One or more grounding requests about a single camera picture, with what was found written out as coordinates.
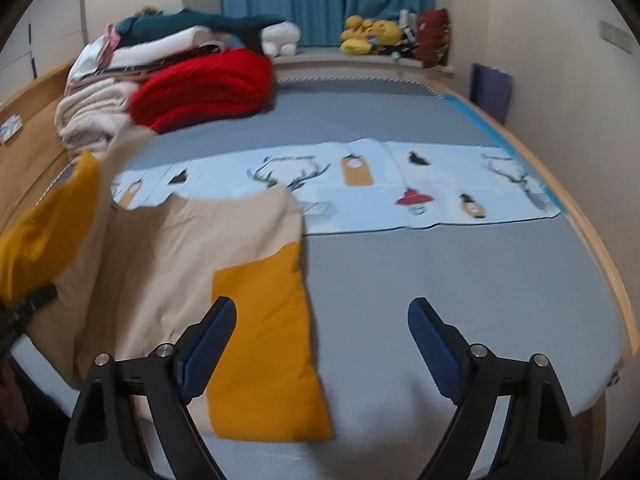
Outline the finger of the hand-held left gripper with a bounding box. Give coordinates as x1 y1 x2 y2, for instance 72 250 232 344
17 283 57 317

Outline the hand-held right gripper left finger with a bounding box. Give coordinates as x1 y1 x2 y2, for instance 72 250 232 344
65 296 237 480

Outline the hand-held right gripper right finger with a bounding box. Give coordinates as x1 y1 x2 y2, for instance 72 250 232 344
407 297 586 480

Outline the beige and yellow hooded jacket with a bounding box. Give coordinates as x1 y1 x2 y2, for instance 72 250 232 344
0 130 335 443

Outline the grey printed bed sheet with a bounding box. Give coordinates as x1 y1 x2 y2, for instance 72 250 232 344
10 76 623 480

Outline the white packet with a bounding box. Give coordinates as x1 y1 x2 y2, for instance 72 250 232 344
0 114 24 147

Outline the white fleece folded blanket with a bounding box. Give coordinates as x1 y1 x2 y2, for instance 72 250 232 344
54 79 152 161

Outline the red folded blanket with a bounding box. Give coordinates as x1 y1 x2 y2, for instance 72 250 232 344
129 49 275 134

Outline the purple box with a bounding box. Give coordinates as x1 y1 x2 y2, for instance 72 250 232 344
470 62 514 124

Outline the pink folded blanket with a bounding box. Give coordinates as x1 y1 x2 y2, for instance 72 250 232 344
99 23 124 67

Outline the navy printed folded quilt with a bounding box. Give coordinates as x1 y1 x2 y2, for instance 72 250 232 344
66 26 236 84

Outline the white plush toy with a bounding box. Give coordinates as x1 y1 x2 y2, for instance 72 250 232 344
260 22 301 59

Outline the black white striped toy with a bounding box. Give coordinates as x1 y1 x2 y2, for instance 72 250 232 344
396 9 422 59

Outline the dark red cushion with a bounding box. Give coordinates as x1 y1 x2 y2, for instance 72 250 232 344
417 8 451 69

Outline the pile of yellow plush toys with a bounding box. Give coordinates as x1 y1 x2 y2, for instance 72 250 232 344
340 15 404 56

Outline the blue curtain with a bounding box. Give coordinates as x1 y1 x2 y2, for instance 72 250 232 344
219 0 437 49

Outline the wooden bed frame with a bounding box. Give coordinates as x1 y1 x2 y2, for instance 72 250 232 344
0 59 640 466

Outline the wall switch plate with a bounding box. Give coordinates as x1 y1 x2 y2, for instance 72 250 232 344
599 19 634 52

